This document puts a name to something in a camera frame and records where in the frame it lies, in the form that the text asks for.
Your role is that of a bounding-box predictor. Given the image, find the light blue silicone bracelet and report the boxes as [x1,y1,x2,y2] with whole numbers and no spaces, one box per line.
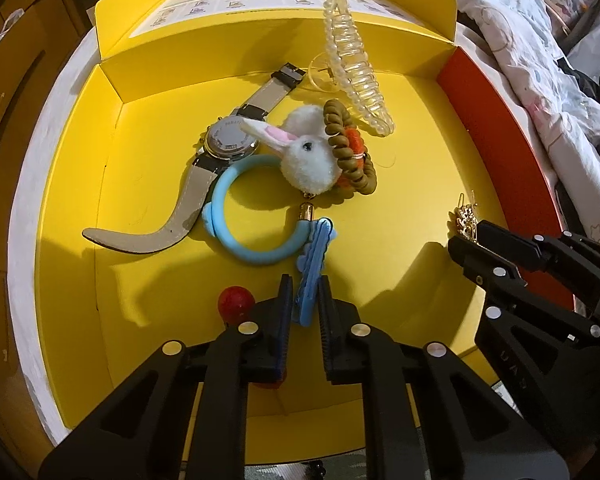
[200,154,314,266]

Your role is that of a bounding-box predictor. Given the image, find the wooden wardrobe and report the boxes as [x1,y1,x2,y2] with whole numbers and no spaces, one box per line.
[0,0,96,411]

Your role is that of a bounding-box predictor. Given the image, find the light blue hair clip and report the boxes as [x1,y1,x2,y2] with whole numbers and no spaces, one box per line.
[292,217,337,327]

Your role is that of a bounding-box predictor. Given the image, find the leaf pattern bed sheet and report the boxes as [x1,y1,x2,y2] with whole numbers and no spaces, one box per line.
[7,28,100,445]

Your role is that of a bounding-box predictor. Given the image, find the grey strap wrist watch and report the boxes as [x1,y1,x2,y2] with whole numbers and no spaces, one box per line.
[82,63,306,255]

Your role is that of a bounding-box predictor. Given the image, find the floral white duvet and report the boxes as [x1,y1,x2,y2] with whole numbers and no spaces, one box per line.
[456,0,600,242]

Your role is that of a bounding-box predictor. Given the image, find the gold chain earrings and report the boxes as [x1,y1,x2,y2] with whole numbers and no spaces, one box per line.
[452,191,479,242]

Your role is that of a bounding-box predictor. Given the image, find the pearl hair claw clip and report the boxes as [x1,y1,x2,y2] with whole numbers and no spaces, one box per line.
[308,0,396,136]

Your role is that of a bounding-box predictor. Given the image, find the white bunny pompom hair tie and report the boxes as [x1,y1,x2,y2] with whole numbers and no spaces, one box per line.
[239,104,344,198]

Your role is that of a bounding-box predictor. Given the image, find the red ball hair tie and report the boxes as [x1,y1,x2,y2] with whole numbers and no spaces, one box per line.
[216,285,287,391]

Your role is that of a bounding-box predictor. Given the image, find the yellow cardboard box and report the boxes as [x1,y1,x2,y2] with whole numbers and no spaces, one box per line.
[33,0,586,465]

